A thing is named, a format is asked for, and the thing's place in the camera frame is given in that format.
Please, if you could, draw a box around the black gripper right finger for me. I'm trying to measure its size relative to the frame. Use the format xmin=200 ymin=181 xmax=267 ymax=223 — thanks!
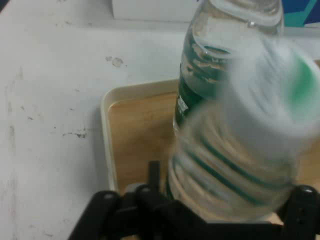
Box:
xmin=274 ymin=184 xmax=320 ymax=240

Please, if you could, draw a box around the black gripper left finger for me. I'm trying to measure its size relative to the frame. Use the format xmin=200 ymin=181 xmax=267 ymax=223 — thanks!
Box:
xmin=68 ymin=161 xmax=208 ymax=240

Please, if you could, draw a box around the clear water bottle white cap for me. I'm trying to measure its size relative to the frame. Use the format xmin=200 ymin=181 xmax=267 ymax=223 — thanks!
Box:
xmin=172 ymin=0 xmax=286 ymax=133
xmin=166 ymin=37 xmax=320 ymax=224

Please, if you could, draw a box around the wooden tray cream rim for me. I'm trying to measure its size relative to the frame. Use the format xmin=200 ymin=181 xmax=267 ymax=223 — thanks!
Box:
xmin=100 ymin=59 xmax=320 ymax=226

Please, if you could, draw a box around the white box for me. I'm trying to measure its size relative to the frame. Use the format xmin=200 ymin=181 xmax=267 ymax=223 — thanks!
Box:
xmin=109 ymin=0 xmax=201 ymax=23

